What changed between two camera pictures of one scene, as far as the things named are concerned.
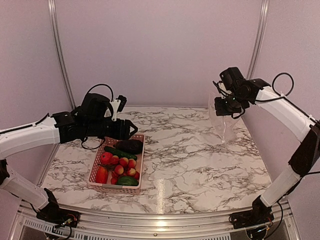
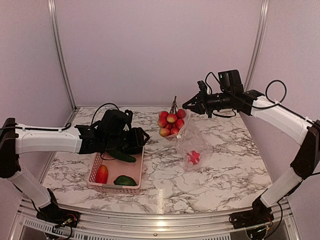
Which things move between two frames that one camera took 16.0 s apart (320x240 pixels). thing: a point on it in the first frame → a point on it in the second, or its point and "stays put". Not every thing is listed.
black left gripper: [122, 131] → [137, 138]
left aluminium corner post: [61, 51] stays put
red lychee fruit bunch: [122, 166] → [170, 123]
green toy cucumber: [115, 152] stays put
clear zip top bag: [225, 126] → [193, 145]
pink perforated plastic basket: [118, 166] stays put
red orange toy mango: [101, 175] stays put
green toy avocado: [127, 181] stays put
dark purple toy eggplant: [133, 146] stays put
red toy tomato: [106, 158] → [193, 157]
